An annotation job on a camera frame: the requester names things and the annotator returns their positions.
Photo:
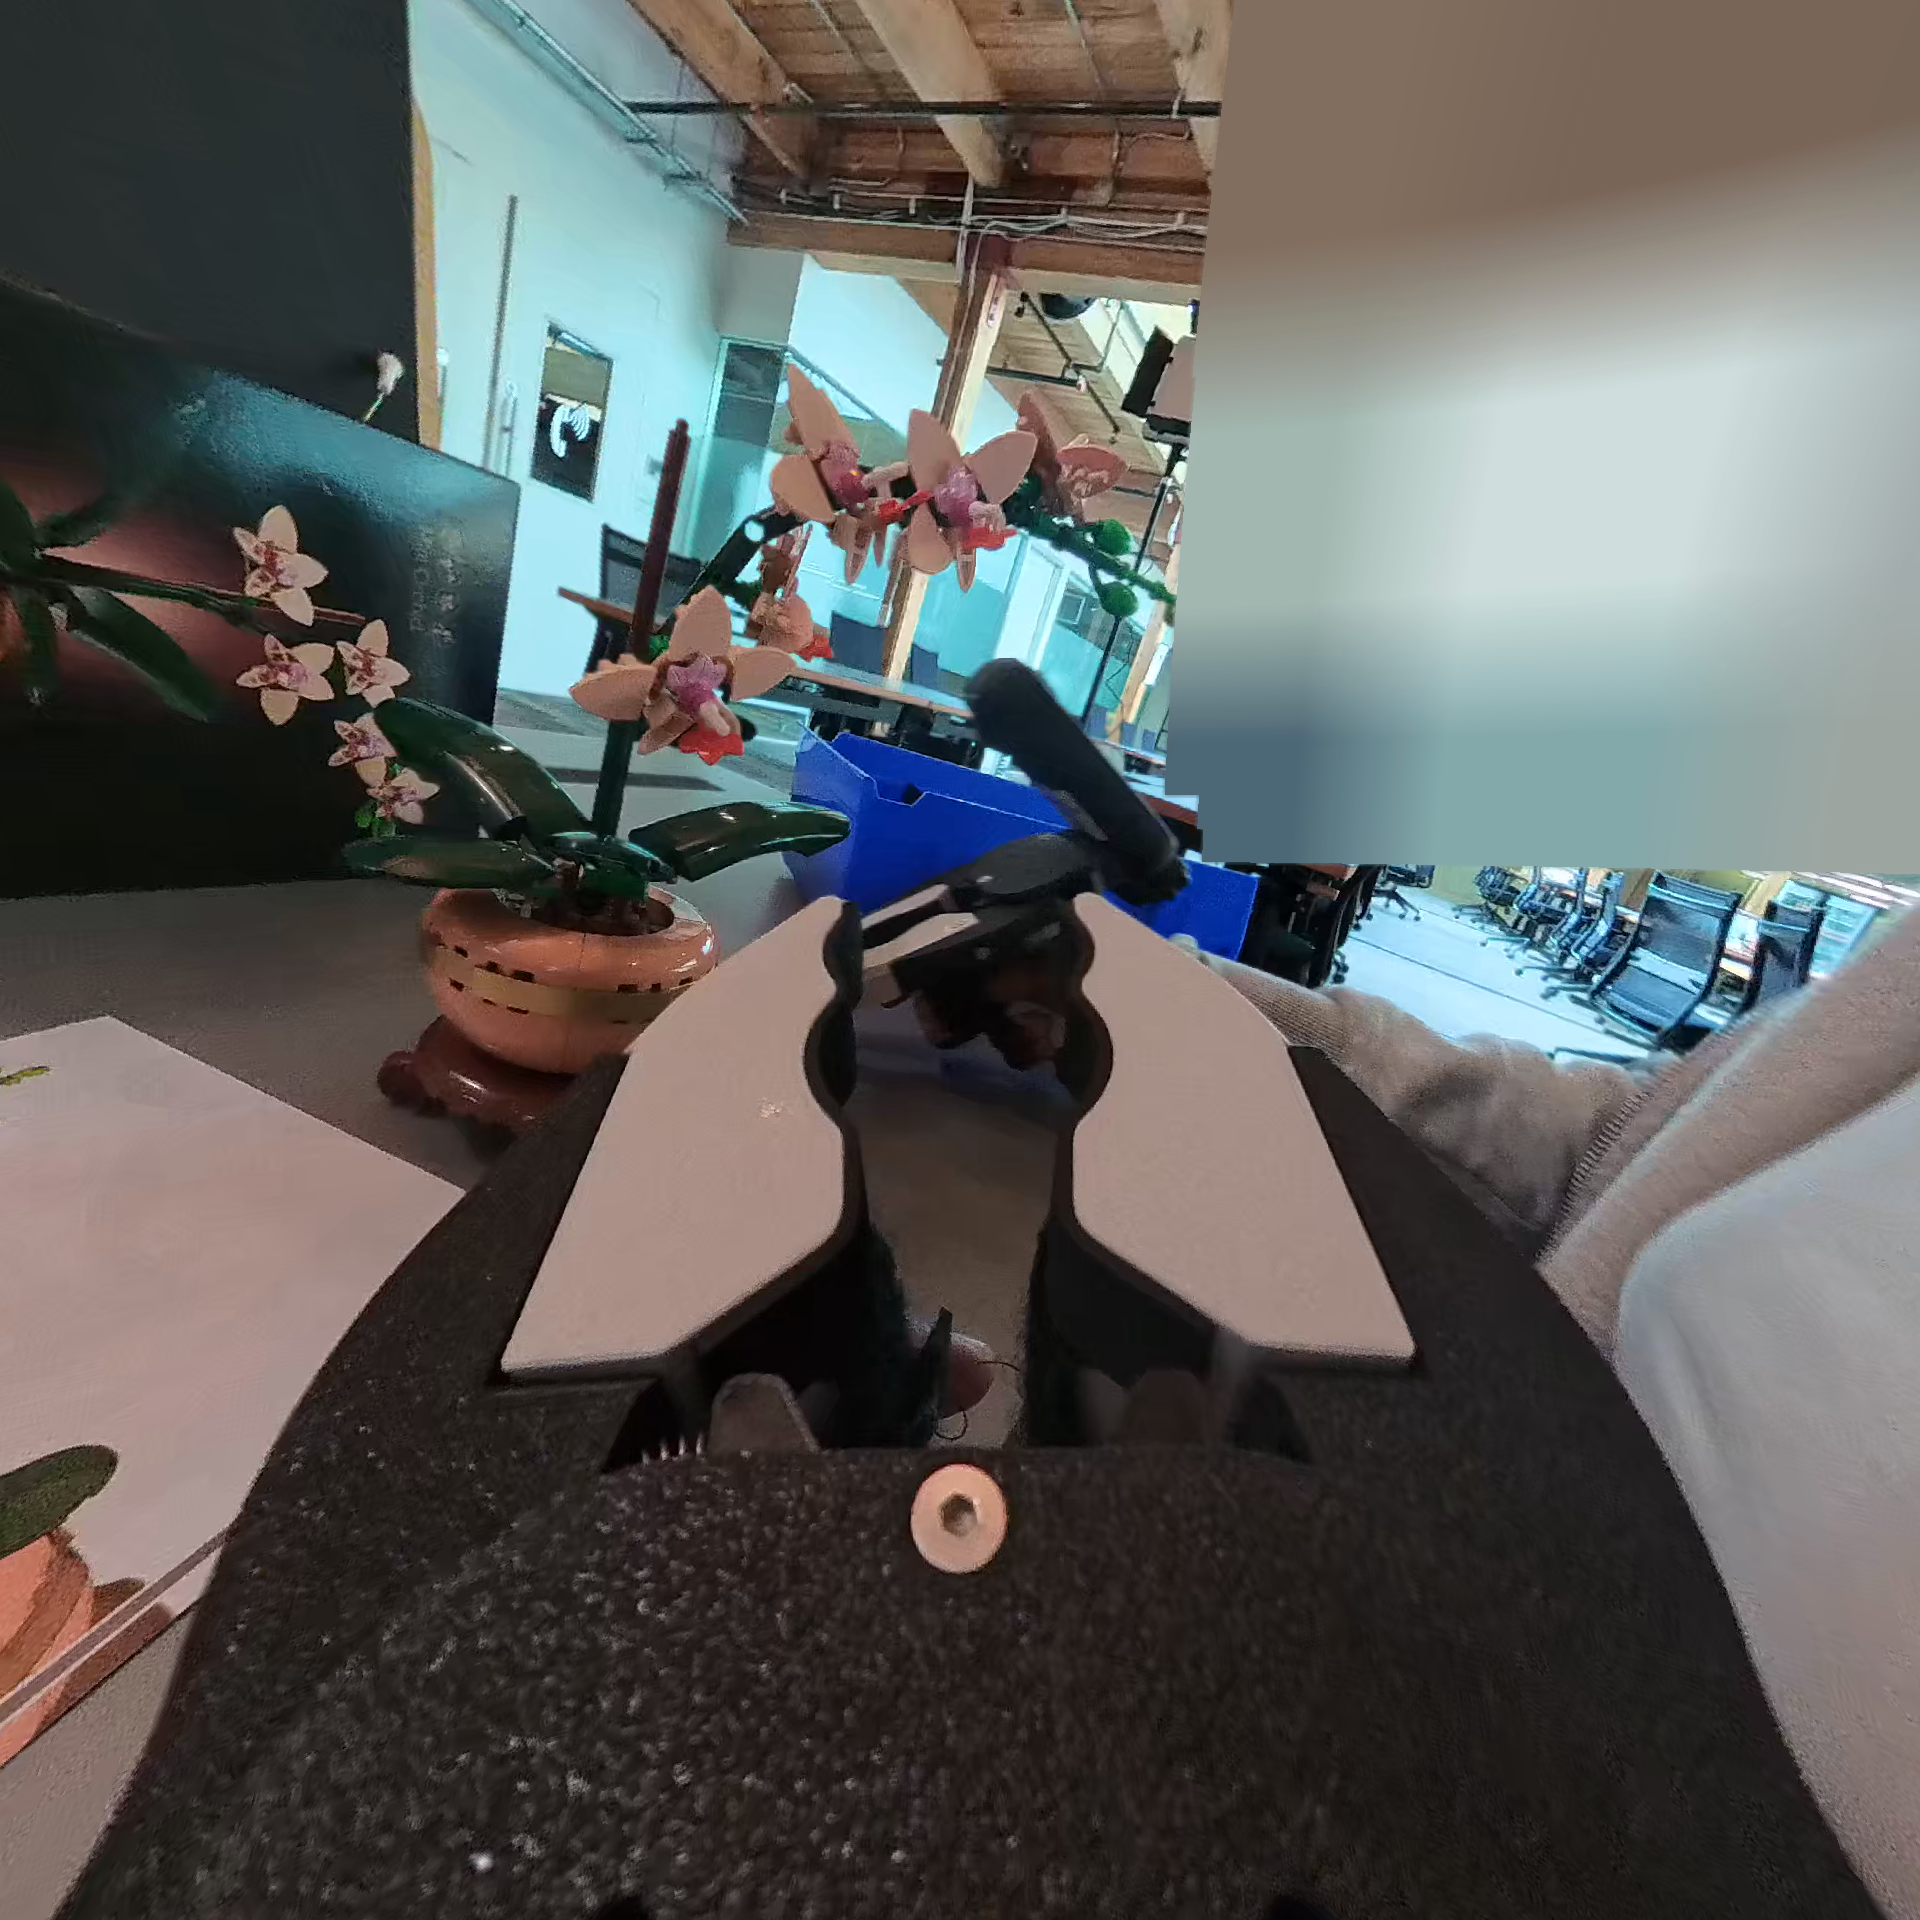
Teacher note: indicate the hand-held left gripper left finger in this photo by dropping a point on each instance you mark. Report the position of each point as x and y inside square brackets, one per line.
[705, 1184]

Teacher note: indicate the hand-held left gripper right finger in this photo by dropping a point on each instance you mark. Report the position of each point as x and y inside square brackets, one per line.
[1215, 1184]

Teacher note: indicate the person's right forearm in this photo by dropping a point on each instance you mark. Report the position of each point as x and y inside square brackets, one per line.
[1425, 1066]

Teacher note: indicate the grey desk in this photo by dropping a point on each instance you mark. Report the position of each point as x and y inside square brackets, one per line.
[225, 945]

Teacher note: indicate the blue plastic bin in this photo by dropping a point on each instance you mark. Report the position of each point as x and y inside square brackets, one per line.
[931, 825]

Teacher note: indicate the toy brick orchid in pot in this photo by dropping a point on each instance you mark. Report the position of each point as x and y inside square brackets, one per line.
[563, 960]

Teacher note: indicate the black mesh office chair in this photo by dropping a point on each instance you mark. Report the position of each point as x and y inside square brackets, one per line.
[638, 562]

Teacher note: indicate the row of black office chairs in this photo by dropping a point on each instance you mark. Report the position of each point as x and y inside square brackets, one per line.
[1664, 945]

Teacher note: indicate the black light on stand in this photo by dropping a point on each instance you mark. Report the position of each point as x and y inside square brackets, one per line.
[1152, 375]

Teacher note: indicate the orchid print instruction booklet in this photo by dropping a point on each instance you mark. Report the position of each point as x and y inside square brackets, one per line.
[182, 1245]

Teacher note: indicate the person's torso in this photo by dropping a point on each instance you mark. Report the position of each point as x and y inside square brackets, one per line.
[1769, 1350]

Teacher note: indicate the dark orchid print box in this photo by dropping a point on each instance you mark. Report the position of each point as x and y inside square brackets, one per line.
[375, 494]

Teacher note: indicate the framed wall picture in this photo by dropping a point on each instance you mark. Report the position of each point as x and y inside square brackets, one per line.
[571, 413]

